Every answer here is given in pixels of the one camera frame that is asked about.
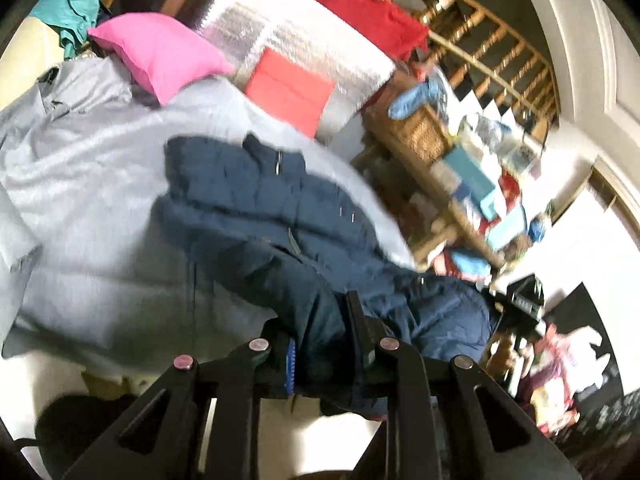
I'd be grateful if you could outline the person's left leg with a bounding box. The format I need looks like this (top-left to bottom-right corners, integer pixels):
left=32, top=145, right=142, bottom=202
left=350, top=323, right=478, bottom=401
left=35, top=395, right=141, bottom=480

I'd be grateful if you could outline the wicker basket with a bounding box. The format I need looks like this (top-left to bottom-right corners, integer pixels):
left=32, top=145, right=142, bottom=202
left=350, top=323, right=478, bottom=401
left=365, top=105, right=451, bottom=163

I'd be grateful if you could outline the grey blanket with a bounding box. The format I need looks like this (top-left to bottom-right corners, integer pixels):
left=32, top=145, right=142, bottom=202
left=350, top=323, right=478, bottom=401
left=0, top=57, right=418, bottom=386

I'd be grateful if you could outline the red cloth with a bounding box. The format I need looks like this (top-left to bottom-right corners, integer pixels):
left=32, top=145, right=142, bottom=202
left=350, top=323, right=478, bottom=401
left=280, top=0, right=431, bottom=63

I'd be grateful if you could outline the blue cloth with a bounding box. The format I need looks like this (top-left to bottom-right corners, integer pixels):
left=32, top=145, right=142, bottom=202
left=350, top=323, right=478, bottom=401
left=389, top=80, right=448, bottom=121

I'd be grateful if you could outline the wooden table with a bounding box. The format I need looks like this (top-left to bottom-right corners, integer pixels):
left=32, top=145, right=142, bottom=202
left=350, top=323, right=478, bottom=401
left=360, top=110, right=506, bottom=268

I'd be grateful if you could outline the pink pillow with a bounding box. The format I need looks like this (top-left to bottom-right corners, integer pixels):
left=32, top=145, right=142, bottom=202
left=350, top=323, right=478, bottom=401
left=87, top=13, right=236, bottom=107

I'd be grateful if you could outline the wooden stair railing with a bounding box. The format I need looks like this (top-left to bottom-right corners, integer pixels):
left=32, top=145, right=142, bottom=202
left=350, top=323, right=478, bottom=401
left=340, top=0, right=561, bottom=126

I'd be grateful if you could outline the teal box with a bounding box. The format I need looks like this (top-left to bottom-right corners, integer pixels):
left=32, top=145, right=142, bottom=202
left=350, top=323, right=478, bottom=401
left=442, top=147, right=496, bottom=201

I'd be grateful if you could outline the silver foil insulation panel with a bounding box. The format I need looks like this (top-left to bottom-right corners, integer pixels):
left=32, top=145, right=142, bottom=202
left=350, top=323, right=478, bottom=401
left=197, top=0, right=398, bottom=143

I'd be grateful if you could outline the pink plastic bag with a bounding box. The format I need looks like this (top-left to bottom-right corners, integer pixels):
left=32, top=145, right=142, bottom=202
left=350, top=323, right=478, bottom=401
left=525, top=327, right=613, bottom=426

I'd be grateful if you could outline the black white staircase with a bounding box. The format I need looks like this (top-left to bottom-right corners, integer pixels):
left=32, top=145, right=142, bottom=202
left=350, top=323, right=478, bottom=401
left=445, top=72, right=556, bottom=133

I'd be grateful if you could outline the clear plastic bag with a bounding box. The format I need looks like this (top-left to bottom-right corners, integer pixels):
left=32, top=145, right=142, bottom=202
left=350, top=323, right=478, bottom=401
left=460, top=112, right=511, bottom=151

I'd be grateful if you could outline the teal garment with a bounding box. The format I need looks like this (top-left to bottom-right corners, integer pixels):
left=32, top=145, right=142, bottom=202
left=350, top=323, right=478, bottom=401
left=30, top=0, right=101, bottom=58

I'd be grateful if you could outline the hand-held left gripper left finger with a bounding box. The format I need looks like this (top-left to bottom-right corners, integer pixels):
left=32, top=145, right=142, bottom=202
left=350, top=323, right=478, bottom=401
left=62, top=320, right=298, bottom=480

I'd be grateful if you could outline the cream sofa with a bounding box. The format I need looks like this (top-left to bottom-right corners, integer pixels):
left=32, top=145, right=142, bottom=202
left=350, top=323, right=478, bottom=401
left=0, top=15, right=381, bottom=480

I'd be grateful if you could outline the navy blue zip jacket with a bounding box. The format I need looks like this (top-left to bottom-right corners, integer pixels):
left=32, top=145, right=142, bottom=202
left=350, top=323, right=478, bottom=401
left=157, top=132, right=501, bottom=418

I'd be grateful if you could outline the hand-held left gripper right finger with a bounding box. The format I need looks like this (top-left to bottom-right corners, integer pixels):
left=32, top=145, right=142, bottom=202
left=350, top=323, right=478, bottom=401
left=344, top=290, right=583, bottom=480

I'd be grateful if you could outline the red pillow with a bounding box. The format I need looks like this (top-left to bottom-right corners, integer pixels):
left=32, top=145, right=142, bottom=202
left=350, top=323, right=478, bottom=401
left=244, top=48, right=336, bottom=140

